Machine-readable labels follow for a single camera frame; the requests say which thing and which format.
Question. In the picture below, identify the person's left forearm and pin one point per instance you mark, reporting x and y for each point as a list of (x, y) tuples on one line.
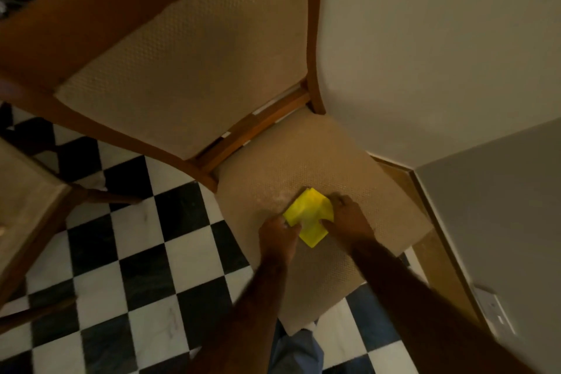
[(245, 316)]

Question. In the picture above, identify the white wall socket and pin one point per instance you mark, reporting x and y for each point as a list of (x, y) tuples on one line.
[(493, 313)]

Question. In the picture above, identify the wooden chair with beige upholstery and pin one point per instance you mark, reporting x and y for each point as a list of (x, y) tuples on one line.
[(30, 229), (210, 93)]

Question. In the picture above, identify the person's left fingers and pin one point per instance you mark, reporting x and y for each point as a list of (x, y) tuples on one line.
[(291, 224)]

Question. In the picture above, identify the person's right hand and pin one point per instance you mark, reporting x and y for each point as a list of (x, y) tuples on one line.
[(347, 220)]

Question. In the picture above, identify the person's right fingers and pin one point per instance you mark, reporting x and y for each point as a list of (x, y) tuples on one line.
[(334, 209)]

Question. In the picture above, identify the person's right forearm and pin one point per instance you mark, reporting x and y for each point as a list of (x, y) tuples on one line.
[(420, 303)]

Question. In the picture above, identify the wooden skirting board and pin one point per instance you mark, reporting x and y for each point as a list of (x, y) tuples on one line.
[(434, 233)]

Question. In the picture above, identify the person's left hand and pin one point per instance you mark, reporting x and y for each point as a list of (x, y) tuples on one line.
[(277, 238)]

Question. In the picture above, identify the yellow cleaning cloth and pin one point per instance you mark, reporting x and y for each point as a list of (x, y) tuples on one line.
[(309, 217)]

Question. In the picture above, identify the person's blue trouser leg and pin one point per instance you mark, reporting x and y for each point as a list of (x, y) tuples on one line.
[(294, 351)]

